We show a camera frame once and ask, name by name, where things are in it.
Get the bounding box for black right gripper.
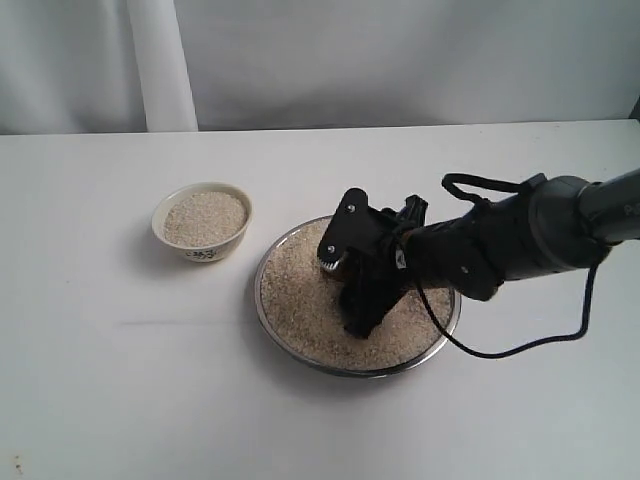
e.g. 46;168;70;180
338;194;538;339

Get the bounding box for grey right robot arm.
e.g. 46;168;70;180
317;171;639;339

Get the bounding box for steel basin of rice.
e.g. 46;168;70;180
254;217;461;378

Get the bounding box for small white ceramic bowl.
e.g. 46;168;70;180
151;182;253;263

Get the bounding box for white backdrop curtain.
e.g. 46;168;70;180
1;1;639;134

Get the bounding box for black camera cable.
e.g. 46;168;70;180
399;172;611;359

